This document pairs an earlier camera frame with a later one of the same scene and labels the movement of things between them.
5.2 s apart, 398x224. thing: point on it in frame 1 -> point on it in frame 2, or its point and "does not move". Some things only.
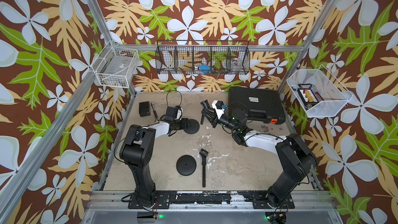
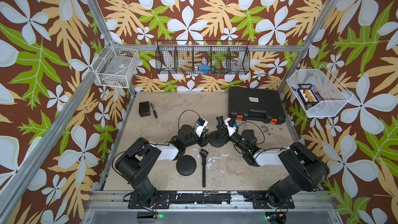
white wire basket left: (116, 67) does not move
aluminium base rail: (276, 207) does not move
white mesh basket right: (318, 93) does not move
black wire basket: (202, 57) does not move
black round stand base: (193, 126) -> (215, 138)
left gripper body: (181, 124) -> (200, 140)
